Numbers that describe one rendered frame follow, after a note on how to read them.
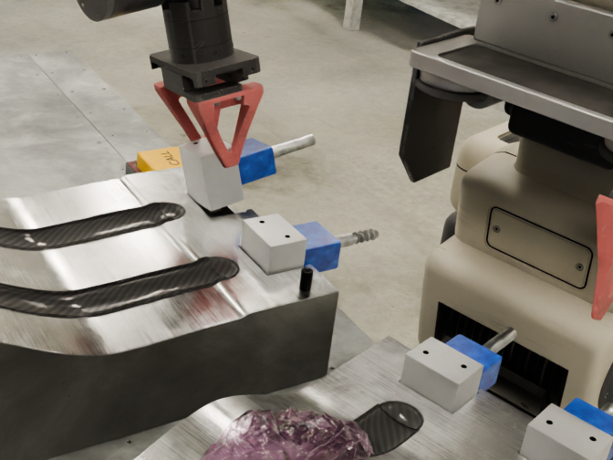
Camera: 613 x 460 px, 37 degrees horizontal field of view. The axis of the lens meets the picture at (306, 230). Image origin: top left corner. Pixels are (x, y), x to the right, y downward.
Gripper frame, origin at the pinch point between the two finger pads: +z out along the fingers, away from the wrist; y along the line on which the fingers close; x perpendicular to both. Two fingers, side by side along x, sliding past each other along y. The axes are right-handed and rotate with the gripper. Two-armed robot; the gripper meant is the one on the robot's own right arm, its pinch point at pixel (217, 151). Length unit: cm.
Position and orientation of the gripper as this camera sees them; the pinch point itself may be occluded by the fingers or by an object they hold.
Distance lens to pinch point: 86.9
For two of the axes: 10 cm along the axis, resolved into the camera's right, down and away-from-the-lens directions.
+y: 5.2, 3.1, -7.9
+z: 1.1, 9.0, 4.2
